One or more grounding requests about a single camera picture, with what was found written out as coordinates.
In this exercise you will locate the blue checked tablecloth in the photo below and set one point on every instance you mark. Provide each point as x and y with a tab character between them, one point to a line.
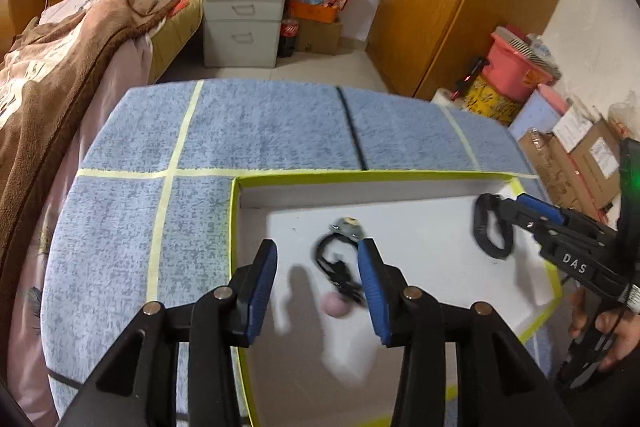
275	127

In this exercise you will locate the grey three-drawer cabinet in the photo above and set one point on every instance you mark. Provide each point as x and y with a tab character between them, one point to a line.
245	37

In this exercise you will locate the small cardboard box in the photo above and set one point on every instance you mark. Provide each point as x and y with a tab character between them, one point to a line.
320	37

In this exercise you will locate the mustard bed sheet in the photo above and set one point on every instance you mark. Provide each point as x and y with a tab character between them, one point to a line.
175	37

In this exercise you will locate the green cardboard tray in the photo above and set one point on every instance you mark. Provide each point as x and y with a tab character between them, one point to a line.
425	217

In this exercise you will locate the person's right hand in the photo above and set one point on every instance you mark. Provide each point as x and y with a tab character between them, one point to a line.
622	337

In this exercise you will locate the black wristband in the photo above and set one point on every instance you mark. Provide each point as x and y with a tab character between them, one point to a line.
479	222

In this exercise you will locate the large cardboard box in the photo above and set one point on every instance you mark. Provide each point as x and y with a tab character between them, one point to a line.
545	162

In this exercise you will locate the pink plastic bin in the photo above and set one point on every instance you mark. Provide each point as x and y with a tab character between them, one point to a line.
510	67

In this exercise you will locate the orange box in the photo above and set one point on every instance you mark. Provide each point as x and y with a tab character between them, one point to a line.
312	13

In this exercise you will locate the yellow patterned box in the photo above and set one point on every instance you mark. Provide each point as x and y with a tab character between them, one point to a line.
492	102

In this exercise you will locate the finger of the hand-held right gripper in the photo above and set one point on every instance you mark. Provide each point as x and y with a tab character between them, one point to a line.
570	257
542	208

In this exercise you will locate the cola bottle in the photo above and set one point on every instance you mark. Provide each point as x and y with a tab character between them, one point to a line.
288	39

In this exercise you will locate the brown blanket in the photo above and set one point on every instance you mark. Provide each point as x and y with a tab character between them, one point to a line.
50	72

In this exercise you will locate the pale blue box pink lid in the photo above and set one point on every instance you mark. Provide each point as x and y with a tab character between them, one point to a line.
537	112

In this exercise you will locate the paper towel roll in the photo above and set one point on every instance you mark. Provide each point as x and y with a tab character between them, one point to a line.
442	98

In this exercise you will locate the red black stick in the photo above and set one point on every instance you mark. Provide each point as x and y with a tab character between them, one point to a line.
470	77

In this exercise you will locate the large wooden wardrobe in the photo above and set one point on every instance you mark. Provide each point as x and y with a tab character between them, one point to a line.
450	7

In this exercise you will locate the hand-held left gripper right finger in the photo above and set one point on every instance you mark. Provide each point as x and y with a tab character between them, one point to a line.
372	292

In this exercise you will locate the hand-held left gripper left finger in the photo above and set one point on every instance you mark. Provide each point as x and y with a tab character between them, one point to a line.
262	292

